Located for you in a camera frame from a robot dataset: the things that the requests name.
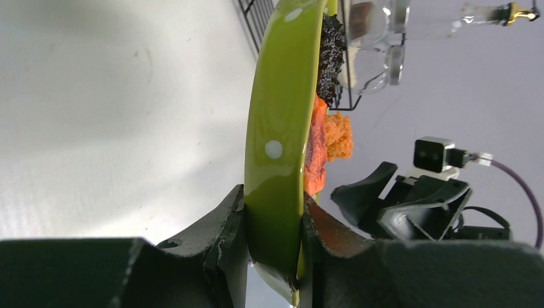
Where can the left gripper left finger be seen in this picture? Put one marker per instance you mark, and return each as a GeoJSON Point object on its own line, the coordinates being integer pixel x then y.
{"type": "Point", "coordinates": [204, 265]}

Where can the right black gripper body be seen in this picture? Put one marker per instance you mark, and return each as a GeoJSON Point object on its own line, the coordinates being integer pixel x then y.
{"type": "Point", "coordinates": [423, 208]}

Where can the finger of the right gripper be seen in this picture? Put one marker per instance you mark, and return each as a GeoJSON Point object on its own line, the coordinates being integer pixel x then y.
{"type": "Point", "coordinates": [355, 199]}

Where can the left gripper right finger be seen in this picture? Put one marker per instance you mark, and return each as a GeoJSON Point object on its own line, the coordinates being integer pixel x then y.
{"type": "Point", "coordinates": [341, 268]}

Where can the green dotted plate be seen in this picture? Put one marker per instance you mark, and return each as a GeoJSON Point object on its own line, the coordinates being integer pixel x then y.
{"type": "Point", "coordinates": [282, 99]}

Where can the glass jar beige contents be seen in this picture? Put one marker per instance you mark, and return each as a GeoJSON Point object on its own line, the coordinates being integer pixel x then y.
{"type": "Point", "coordinates": [369, 22]}

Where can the oil bottle gold spout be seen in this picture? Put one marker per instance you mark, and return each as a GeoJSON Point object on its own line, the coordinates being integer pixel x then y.
{"type": "Point", "coordinates": [446, 19]}

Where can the orange grilled fish piece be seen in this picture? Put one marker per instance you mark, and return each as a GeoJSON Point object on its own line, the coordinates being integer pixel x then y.
{"type": "Point", "coordinates": [314, 173]}

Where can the fried chicken nugget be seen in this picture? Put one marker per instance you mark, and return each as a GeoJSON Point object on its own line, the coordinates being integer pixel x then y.
{"type": "Point", "coordinates": [339, 134]}

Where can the black sea cucumber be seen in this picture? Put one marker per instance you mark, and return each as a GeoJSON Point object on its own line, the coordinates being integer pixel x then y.
{"type": "Point", "coordinates": [331, 49]}

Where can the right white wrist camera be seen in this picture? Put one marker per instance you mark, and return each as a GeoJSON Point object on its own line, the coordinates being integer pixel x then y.
{"type": "Point", "coordinates": [437, 158]}

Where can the black wire rack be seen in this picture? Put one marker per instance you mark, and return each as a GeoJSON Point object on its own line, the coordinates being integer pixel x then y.
{"type": "Point", "coordinates": [256, 15]}

